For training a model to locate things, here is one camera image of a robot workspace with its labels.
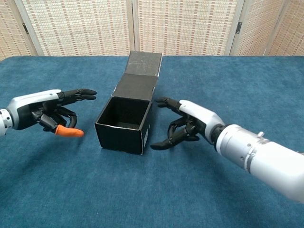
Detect left robot hand orange thumb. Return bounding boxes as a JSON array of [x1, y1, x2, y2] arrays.
[[6, 88, 97, 138]]

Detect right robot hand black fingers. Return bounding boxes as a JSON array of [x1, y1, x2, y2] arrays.
[[150, 96, 226, 151]]

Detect black cardboard box cutout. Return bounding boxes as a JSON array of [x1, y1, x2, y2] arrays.
[[94, 50, 163, 156]]

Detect woven bamboo screen panel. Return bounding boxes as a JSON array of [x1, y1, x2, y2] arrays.
[[14, 0, 136, 57], [132, 0, 245, 57], [265, 0, 304, 57], [0, 0, 38, 61], [229, 0, 285, 57]]

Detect blue felt table mat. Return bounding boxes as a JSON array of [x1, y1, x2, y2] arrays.
[[0, 55, 304, 228]]

